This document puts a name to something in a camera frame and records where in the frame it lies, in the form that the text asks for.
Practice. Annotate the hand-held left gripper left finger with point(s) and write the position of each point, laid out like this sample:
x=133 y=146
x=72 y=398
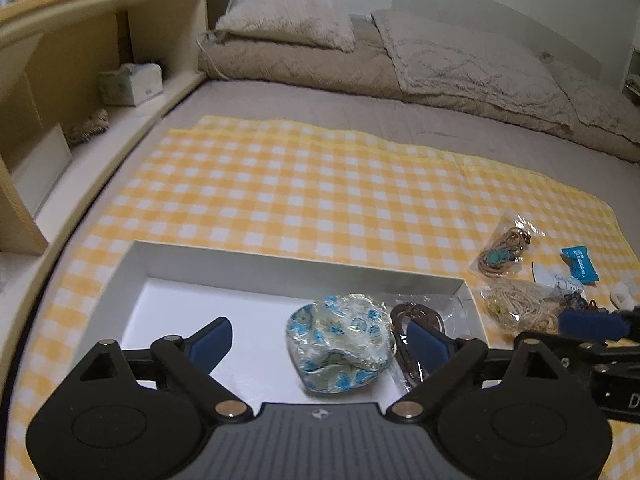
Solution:
x=212 y=342

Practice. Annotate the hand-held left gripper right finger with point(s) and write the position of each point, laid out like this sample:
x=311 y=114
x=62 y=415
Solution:
x=425 y=350

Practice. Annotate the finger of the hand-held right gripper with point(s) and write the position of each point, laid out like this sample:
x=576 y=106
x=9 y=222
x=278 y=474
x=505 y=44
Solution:
x=595 y=324

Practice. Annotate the shallow white cardboard box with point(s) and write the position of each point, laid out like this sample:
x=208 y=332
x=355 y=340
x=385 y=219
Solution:
x=210 y=305

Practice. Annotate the white fluffy scrunchie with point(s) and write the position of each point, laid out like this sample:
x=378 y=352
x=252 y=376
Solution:
x=622 y=295

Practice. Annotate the blue snack packet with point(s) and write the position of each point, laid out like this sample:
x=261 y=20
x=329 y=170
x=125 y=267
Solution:
x=580 y=265

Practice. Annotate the blue floral fabric pouch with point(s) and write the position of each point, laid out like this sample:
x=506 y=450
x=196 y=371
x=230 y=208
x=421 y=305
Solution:
x=340 y=340

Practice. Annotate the white printed paper packet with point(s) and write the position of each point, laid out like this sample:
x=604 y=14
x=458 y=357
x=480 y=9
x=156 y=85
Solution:
x=555 y=277

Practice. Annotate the yellow checked cloth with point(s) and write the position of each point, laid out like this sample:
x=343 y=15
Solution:
x=325 y=200

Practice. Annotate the plain beige pillow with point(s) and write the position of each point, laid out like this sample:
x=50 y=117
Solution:
x=600 y=105

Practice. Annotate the flat white box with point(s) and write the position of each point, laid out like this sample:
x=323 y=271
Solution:
x=40 y=170

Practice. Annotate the grey bed mattress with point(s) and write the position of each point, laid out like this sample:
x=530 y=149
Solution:
x=350 y=105

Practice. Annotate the white tissue box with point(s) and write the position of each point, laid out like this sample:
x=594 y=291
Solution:
x=140 y=85

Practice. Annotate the folded beige blanket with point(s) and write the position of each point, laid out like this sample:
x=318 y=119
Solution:
x=300 y=67

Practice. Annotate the beige shaggy pillow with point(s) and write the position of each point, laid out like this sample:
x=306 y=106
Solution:
x=285 y=22

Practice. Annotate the white headboard panel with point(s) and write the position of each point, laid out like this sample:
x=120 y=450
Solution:
x=475 y=5

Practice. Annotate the wooden bedside shelf unit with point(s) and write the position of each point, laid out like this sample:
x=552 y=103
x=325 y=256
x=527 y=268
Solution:
x=65 y=15

